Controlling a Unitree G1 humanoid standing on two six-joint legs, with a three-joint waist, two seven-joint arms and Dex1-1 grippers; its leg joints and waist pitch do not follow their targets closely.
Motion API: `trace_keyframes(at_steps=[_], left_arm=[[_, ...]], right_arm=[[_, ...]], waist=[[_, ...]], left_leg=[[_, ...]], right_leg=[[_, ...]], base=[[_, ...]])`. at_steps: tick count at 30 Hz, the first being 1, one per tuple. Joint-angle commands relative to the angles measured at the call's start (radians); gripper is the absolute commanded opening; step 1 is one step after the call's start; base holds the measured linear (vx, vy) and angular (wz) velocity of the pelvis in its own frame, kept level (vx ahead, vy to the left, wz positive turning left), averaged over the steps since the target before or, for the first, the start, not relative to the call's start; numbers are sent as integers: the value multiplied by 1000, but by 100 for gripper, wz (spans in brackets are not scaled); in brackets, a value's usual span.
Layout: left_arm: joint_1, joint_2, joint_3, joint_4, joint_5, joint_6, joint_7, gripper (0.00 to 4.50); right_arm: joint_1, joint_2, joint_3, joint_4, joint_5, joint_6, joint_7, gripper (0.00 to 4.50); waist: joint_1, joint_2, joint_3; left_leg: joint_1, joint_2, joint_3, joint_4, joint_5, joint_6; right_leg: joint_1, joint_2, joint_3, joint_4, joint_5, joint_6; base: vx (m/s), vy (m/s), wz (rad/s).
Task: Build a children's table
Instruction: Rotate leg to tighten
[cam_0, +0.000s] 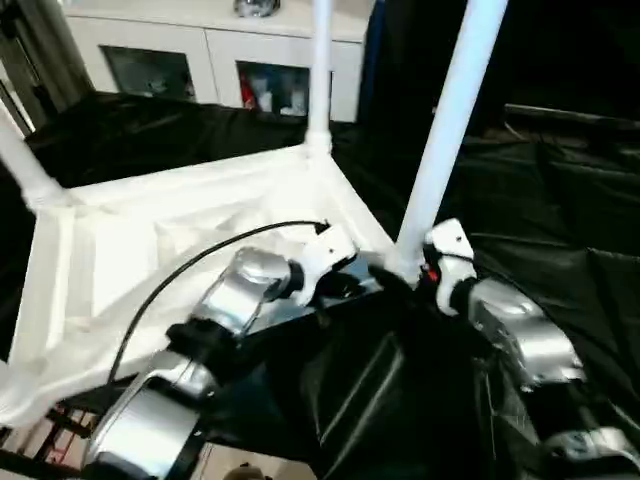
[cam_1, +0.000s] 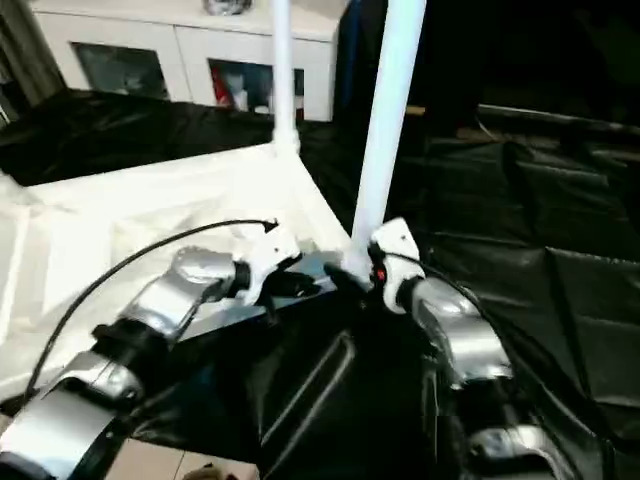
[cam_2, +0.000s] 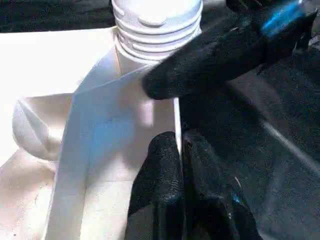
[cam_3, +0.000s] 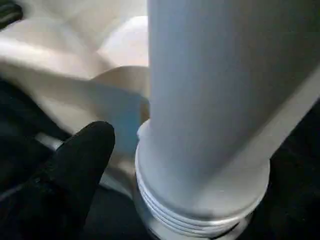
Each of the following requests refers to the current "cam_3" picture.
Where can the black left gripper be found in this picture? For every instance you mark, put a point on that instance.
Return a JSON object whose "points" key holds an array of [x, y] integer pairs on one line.
{"points": [[9, 14]]}

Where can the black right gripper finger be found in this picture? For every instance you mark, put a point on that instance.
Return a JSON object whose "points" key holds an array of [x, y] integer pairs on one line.
{"points": [[65, 190]]}

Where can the white plastic table top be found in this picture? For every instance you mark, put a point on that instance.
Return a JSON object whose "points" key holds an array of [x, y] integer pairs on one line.
{"points": [[75, 65]]}

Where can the white plastic table leg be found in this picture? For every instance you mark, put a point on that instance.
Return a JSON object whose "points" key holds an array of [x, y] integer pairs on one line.
{"points": [[215, 110]]}

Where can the black mat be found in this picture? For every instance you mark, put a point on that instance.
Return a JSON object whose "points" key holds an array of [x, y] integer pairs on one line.
{"points": [[20, 130]]}

